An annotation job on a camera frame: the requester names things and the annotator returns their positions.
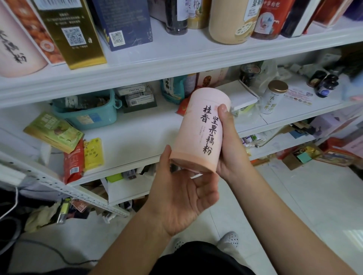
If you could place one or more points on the person's left hand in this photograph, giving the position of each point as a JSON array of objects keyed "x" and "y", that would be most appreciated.
[{"x": 178, "y": 201}]

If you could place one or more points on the person's right hand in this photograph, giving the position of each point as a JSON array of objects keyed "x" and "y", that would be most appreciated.
[{"x": 235, "y": 156}]

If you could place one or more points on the pink cylinder canister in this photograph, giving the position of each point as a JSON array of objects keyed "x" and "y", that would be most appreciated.
[{"x": 198, "y": 130}]

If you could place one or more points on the white metal shelving unit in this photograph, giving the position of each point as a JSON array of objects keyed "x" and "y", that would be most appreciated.
[{"x": 170, "y": 56}]

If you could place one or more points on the dark glass jar silver lid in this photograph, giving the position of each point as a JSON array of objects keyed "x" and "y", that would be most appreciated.
[{"x": 176, "y": 17}]

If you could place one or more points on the dark blue moon box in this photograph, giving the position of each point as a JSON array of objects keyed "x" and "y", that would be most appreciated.
[{"x": 122, "y": 22}]

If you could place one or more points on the yellow box white label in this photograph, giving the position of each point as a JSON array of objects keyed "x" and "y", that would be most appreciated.
[{"x": 71, "y": 34}]

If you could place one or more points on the orange patterned box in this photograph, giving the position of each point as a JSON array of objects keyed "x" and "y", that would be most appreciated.
[{"x": 37, "y": 31}]

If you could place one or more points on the small pink canister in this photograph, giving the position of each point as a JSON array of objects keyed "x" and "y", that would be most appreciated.
[{"x": 17, "y": 45}]

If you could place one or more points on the person's right forearm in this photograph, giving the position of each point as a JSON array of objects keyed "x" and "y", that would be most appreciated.
[{"x": 289, "y": 226}]

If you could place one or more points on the person's left forearm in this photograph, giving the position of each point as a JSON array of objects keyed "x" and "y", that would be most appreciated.
[{"x": 130, "y": 246}]

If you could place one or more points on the person's white shoe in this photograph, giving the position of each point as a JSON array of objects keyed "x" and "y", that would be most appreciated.
[
  {"x": 229, "y": 239},
  {"x": 179, "y": 243}
]

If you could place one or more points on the white flat box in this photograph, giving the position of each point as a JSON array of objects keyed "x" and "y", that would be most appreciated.
[{"x": 243, "y": 96}]

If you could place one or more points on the person's black clothing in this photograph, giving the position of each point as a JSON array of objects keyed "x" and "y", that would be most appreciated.
[{"x": 204, "y": 259}]

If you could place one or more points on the white box brown print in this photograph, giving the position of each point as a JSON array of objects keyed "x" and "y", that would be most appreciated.
[{"x": 212, "y": 76}]

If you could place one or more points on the black box white edge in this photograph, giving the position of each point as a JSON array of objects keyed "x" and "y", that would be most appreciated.
[{"x": 299, "y": 18}]

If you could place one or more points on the red-brown box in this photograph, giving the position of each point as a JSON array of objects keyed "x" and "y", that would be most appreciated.
[{"x": 157, "y": 8}]

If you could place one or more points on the red box white edge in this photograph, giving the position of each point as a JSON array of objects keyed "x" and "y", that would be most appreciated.
[{"x": 354, "y": 8}]

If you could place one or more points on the brown carton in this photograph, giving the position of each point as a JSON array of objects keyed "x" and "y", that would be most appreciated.
[{"x": 300, "y": 158}]

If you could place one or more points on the red pouch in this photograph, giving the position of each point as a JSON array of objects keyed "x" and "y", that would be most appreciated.
[{"x": 182, "y": 107}]

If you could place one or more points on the dark jar with lid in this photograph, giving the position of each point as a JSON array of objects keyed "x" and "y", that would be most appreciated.
[{"x": 249, "y": 73}]

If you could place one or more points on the teal pouch bag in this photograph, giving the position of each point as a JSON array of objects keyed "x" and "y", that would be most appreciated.
[{"x": 173, "y": 89}]

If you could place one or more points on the yellow tag packet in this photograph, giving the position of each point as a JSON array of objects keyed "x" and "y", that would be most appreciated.
[{"x": 93, "y": 154}]

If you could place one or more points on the red snack packet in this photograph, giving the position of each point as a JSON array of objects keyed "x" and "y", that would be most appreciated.
[{"x": 73, "y": 163}]

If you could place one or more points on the small black grey boxes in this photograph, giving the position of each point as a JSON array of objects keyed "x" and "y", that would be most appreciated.
[{"x": 136, "y": 97}]

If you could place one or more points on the small dark bottle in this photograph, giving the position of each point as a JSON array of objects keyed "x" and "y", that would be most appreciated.
[
  {"x": 327, "y": 86},
  {"x": 317, "y": 78}
]

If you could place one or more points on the teal plastic basket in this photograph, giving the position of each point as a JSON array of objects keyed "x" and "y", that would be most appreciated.
[{"x": 85, "y": 118}]

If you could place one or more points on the beige cylinder canister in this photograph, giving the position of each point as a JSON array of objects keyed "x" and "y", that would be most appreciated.
[{"x": 232, "y": 21}]

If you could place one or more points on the red canister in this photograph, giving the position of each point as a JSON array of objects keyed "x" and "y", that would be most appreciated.
[{"x": 272, "y": 20}]

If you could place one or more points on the green snack packet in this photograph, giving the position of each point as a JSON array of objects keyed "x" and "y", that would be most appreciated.
[{"x": 52, "y": 131}]

